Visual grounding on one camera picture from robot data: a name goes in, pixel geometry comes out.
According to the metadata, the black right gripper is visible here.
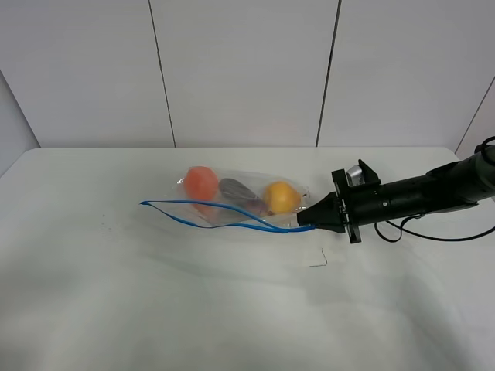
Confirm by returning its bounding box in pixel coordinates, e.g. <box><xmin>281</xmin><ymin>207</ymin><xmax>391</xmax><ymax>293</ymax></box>
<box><xmin>297</xmin><ymin>159</ymin><xmax>381</xmax><ymax>243</ymax></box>

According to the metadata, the clear zip bag blue seal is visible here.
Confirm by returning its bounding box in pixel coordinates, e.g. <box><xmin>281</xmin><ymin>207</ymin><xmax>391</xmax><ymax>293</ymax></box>
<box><xmin>140</xmin><ymin>167</ymin><xmax>315</xmax><ymax>233</ymax></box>

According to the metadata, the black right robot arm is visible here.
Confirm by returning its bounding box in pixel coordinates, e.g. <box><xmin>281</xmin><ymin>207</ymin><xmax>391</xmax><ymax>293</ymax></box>
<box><xmin>297</xmin><ymin>137</ymin><xmax>494</xmax><ymax>243</ymax></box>

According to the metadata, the yellow lemon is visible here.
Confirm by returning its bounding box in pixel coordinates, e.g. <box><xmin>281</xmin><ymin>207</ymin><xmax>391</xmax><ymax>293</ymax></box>
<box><xmin>263</xmin><ymin>181</ymin><xmax>302</xmax><ymax>214</ymax></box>

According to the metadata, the purple eggplant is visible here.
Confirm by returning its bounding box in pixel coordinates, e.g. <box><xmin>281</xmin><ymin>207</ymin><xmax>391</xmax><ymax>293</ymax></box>
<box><xmin>218</xmin><ymin>178</ymin><xmax>268</xmax><ymax>216</ymax></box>

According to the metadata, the orange tomato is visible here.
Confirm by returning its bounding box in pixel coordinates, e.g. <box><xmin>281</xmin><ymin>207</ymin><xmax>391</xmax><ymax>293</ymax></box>
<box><xmin>183</xmin><ymin>166</ymin><xmax>219</xmax><ymax>202</ymax></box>

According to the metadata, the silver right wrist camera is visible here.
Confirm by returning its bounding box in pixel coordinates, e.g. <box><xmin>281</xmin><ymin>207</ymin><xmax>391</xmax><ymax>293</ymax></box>
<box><xmin>346</xmin><ymin>165</ymin><xmax>365</xmax><ymax>186</ymax></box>

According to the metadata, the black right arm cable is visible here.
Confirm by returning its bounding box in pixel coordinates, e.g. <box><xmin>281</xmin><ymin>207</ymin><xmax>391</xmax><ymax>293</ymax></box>
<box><xmin>373</xmin><ymin>214</ymin><xmax>495</xmax><ymax>243</ymax></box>

